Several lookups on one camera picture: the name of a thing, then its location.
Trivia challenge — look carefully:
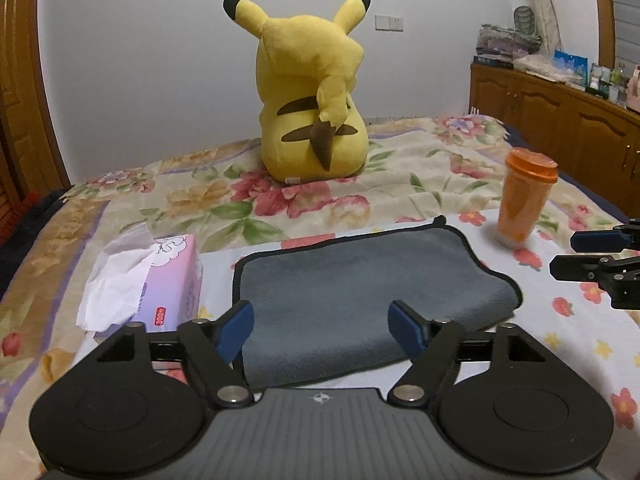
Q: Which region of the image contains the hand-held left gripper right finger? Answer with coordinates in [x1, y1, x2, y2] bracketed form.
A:
[387, 300, 546, 407]

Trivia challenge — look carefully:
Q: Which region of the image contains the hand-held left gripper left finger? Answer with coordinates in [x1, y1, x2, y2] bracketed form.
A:
[97, 300, 256, 407]

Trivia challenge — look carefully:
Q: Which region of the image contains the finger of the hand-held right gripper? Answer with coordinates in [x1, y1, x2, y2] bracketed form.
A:
[549, 254, 640, 285]
[570, 219, 640, 254]

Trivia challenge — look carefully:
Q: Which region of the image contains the grey towel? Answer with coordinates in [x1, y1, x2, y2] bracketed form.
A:
[231, 215, 524, 391]

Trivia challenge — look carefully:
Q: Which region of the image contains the orange plastic cup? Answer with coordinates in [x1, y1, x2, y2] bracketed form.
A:
[495, 148, 560, 247]

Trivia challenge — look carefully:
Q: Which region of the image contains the pink tissue box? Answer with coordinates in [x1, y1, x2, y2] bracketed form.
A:
[76, 234, 205, 337]

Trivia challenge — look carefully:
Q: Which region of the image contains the floral blanket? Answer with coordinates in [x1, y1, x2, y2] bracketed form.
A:
[0, 115, 640, 480]

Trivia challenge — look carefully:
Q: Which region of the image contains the wooden sideboard cabinet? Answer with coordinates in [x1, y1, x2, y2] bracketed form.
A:
[468, 62, 640, 211]

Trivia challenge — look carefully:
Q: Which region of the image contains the group of small bottles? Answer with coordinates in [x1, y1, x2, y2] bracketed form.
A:
[586, 62, 629, 107]

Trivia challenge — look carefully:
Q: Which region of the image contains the blue picture box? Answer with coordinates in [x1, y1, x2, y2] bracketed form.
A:
[552, 50, 590, 92]

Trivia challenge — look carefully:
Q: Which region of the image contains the stack of folded cloths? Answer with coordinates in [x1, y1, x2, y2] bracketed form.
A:
[474, 22, 545, 69]

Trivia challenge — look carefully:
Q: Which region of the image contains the green ribbed vase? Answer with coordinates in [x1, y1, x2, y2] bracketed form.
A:
[513, 5, 542, 37]

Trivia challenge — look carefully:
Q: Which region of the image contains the yellow plush toy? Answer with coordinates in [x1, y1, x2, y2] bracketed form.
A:
[222, 0, 372, 187]

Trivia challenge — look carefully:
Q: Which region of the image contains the pale lace curtain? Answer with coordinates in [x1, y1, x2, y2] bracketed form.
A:
[520, 0, 565, 63]

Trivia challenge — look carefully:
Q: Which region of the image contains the wooden wardrobe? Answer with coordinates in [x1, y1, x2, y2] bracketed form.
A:
[0, 0, 72, 206]

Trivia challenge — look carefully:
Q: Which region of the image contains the wooden door frame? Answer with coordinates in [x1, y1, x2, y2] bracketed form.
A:
[590, 0, 617, 68]

